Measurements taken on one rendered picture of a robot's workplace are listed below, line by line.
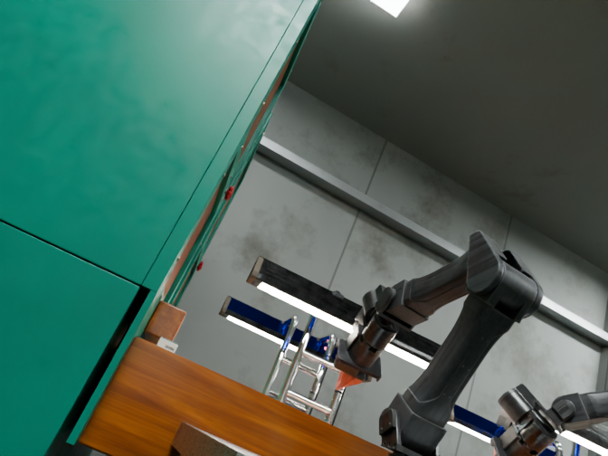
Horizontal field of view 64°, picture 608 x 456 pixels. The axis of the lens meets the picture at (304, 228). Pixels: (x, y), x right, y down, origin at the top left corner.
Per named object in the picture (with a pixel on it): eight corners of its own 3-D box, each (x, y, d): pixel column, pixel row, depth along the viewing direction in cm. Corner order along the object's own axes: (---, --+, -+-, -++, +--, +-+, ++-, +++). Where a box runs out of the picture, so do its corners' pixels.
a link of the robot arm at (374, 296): (350, 299, 107) (384, 261, 103) (381, 317, 110) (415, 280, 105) (354, 334, 97) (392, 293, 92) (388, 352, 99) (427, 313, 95)
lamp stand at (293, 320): (296, 466, 154) (343, 334, 172) (238, 441, 151) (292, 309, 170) (280, 459, 171) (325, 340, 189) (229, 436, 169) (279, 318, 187)
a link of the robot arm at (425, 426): (375, 425, 78) (488, 253, 76) (407, 441, 80) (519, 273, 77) (388, 451, 72) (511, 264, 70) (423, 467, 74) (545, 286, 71)
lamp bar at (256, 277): (456, 375, 133) (462, 350, 136) (250, 275, 125) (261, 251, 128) (441, 376, 140) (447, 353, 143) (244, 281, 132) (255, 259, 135)
